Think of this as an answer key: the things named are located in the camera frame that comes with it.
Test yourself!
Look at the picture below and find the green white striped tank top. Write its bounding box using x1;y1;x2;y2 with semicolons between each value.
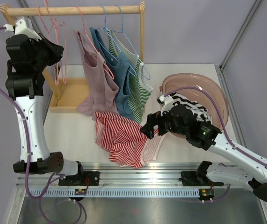
107;29;153;124

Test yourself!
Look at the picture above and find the pink wire hanger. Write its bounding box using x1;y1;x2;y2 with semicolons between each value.
38;6;59;84

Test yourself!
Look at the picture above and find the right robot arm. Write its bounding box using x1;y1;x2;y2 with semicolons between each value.
140;105;267;202

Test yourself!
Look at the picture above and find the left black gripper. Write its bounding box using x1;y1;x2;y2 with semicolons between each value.
28;33;63;72

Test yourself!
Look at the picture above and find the right aluminium frame post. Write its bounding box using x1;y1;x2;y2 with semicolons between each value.
219;0;263;72

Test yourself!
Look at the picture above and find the blue hanger under green top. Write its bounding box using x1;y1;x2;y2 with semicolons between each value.
111;5;151;80

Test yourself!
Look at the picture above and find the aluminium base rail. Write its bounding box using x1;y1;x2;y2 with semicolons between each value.
16;162;241;188

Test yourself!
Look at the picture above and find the aluminium frame post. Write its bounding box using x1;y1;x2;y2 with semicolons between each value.
219;0;263;72
19;0;59;68

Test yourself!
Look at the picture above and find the mauve tank top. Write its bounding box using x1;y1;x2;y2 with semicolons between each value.
75;32;119;120

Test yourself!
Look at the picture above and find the wooden clothes rack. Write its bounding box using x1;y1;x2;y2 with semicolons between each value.
0;1;145;113

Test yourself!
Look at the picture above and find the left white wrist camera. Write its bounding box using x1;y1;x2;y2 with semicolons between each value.
3;16;42;41

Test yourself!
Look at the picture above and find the black white striped tank top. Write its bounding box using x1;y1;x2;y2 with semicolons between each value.
170;92;212;124

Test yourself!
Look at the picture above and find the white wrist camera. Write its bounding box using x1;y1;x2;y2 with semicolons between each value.
157;95;175;116
3;16;42;41

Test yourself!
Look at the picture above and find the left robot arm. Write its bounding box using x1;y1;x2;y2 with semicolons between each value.
6;34;85;186

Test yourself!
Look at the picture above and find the left aluminium frame post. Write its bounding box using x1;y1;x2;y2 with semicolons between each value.
19;0;59;68

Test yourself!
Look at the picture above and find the blue tank top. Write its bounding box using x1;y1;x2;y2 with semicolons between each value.
89;27;134;120

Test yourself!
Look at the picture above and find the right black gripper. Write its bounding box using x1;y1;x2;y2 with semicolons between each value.
140;105;188;139

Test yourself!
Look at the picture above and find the blue hanger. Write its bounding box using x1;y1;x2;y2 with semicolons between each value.
97;5;137;77
111;5;151;80

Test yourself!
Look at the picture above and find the red white striped tank top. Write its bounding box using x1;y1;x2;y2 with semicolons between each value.
95;112;165;169

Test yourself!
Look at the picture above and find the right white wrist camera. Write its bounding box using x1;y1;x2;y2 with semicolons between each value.
157;95;175;116

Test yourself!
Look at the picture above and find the white slotted cable duct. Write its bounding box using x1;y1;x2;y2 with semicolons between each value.
23;189;201;198

